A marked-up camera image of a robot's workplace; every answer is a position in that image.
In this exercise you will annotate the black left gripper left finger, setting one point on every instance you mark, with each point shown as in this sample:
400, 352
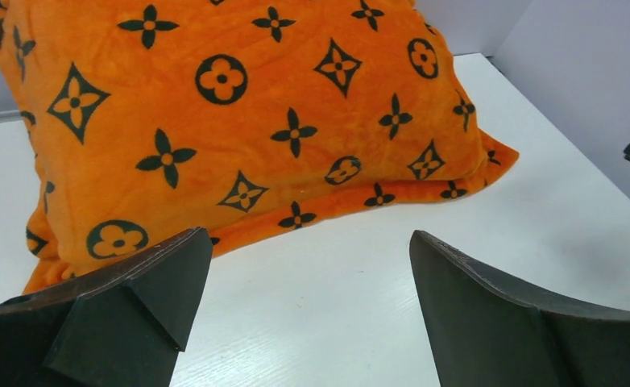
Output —
121, 325

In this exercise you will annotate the orange patterned pillowcase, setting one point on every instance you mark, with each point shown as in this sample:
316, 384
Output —
247, 118

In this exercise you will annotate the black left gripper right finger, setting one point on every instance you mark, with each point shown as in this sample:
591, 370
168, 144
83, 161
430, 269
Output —
487, 327

